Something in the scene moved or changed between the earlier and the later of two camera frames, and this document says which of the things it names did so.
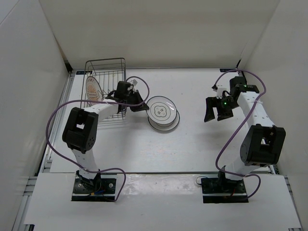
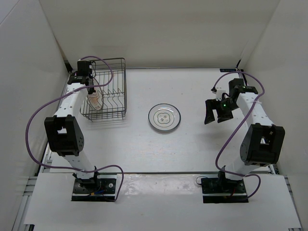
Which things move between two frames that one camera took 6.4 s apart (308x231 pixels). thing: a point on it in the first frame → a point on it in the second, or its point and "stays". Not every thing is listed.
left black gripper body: [133, 98] → [91, 90]
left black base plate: [95, 189] stays
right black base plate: [219, 190] stays
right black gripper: [211, 102] stays
